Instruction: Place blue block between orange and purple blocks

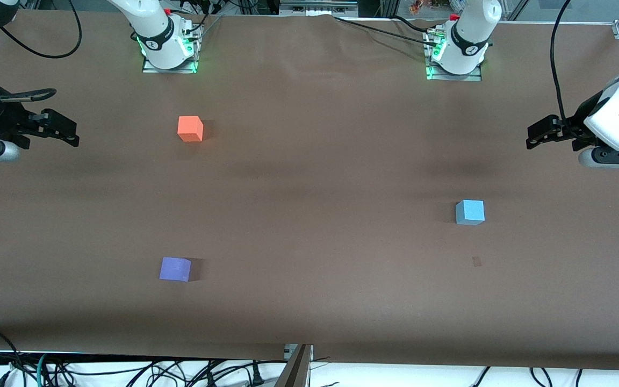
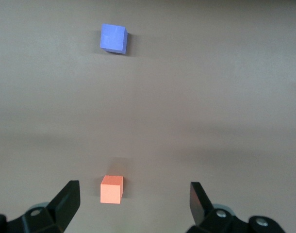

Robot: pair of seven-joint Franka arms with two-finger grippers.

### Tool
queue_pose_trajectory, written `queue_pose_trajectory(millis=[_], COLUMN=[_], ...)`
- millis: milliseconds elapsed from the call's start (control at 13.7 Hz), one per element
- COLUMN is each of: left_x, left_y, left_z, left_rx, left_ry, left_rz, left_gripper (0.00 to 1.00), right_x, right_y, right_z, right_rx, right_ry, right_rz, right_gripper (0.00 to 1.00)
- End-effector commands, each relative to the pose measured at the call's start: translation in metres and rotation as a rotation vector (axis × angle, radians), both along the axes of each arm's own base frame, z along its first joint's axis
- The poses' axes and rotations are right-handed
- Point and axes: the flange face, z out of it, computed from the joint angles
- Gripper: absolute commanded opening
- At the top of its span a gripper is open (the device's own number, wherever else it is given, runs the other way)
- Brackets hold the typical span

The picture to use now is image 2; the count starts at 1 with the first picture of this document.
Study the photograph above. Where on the purple foam block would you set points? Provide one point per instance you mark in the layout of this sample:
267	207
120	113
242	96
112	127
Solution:
112	36

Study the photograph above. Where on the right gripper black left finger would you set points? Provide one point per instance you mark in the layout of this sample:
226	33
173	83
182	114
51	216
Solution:
63	206

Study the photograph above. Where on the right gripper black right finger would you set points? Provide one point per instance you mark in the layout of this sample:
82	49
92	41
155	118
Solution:
201	208

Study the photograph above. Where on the orange foam block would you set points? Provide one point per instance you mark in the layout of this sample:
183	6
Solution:
110	194

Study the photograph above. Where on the brown table cover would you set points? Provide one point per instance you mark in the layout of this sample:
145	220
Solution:
199	109

